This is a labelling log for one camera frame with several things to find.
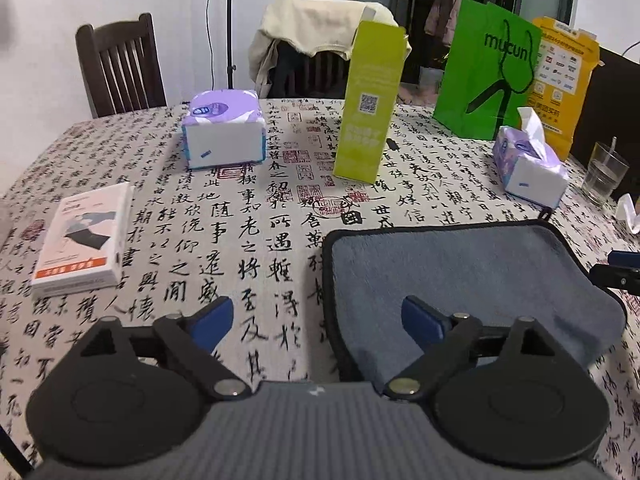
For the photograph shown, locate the calligraphy printed tablecloth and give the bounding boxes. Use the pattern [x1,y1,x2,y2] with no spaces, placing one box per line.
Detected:
[0,96,640,480]

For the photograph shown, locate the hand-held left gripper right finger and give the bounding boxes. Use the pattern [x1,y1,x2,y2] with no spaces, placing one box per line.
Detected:
[382,295,586,401]

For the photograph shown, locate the yellow paper bag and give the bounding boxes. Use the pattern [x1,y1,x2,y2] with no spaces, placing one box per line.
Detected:
[529,15,601,161]

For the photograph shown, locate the small purple tissue pack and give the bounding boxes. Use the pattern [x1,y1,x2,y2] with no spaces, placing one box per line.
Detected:
[492,107,569,209]

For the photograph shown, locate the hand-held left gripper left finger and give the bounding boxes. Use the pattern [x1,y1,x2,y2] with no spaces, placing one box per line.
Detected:
[75,296,252,402]

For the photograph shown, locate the green paper bag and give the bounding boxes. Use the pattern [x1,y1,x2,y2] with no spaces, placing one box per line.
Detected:
[432,0,544,141]

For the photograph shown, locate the black stand pole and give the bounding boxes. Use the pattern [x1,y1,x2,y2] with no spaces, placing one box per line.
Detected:
[224,0,239,90]

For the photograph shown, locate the tall yellow-green carton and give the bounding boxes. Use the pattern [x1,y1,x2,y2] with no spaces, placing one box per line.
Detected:
[332,19,407,184]

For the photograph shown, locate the grey towel with black border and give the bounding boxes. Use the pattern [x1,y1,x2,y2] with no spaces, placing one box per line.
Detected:
[322,219,629,384]

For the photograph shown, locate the dark chair under garment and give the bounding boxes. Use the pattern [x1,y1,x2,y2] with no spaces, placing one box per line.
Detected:
[267,40,353,100]

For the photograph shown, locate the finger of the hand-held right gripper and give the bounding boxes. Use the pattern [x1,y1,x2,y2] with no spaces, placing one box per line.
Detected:
[589,250,640,296]

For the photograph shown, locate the crumpled white tissue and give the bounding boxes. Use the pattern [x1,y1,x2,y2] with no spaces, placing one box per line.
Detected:
[617,193,640,234]

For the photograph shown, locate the white box with orange stripe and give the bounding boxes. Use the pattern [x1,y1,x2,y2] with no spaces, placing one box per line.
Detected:
[30,182,135,302]

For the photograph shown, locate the large purple tissue pack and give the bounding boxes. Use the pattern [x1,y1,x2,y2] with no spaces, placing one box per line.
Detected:
[180,88,266,171]

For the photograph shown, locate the dark brown chair back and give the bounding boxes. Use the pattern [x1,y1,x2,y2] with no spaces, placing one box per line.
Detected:
[570,46,640,197]

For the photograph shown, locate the clear drinking glass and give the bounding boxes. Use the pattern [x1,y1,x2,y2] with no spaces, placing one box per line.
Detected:
[581,137,630,206]

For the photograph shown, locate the dark wooden slatted chair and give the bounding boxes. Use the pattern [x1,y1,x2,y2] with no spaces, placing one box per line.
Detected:
[75,12,168,120]

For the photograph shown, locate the chair with beige cloth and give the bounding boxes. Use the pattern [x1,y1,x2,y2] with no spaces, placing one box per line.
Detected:
[248,0,414,99]

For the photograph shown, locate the hanging pink clothes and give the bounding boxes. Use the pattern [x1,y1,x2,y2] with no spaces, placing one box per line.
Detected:
[424,0,469,37]

